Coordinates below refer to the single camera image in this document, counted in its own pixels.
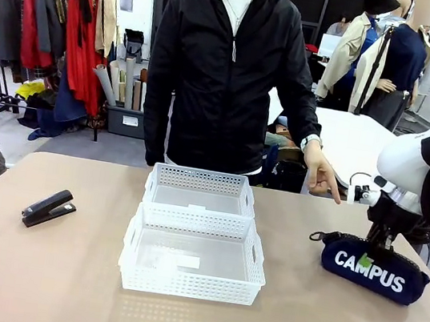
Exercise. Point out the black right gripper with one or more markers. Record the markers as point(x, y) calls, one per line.
point(391, 215)

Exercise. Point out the navy CAMPUS pencil case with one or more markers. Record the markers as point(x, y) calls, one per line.
point(383, 283)

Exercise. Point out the person right forearm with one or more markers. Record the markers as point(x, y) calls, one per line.
point(154, 127)

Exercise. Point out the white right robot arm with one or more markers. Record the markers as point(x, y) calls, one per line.
point(402, 156)

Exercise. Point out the person left forearm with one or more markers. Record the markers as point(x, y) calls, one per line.
point(302, 117)

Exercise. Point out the person left hand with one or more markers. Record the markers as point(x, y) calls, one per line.
point(321, 169)

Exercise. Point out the white background table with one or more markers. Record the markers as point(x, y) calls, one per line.
point(348, 136)

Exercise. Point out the black bag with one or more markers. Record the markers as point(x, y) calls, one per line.
point(287, 176)

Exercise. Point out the white wristwatch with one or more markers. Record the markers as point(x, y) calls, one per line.
point(310, 141)

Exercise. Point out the mannequin navy top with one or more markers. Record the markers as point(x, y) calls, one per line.
point(403, 63)

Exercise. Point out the mannequin beige coat black hat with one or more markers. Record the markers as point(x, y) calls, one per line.
point(345, 59)

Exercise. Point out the small white perforated basket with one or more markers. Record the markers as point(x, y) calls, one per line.
point(202, 179)

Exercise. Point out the large white perforated basket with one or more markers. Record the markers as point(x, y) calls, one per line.
point(188, 284)

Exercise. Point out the white laptop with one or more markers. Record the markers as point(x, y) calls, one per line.
point(329, 45)

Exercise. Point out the seated background person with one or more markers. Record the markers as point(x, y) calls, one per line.
point(342, 26)

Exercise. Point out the person torso black jacket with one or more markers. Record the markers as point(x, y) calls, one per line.
point(220, 68)

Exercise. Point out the beige paper roll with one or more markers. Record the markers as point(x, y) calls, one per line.
point(128, 81)

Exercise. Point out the grey paper roll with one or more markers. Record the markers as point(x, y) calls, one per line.
point(104, 81)

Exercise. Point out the black stapler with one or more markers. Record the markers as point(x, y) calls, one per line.
point(48, 209)

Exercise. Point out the navy blue cloth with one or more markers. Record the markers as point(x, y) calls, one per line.
point(67, 106)

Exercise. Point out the long red hanging dress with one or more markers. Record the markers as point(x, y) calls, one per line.
point(81, 68)

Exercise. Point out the beige hanging garment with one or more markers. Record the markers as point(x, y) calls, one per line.
point(108, 23)

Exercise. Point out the black hanging scarf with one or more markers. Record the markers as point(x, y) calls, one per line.
point(84, 12)

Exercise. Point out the yellow cloth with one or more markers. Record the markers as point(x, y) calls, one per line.
point(29, 89)

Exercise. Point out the grey hanging jacket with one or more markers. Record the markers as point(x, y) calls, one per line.
point(48, 18)

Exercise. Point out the red hanging jacket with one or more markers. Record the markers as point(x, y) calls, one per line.
point(28, 28)

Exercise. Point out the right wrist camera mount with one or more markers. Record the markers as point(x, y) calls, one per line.
point(362, 193)

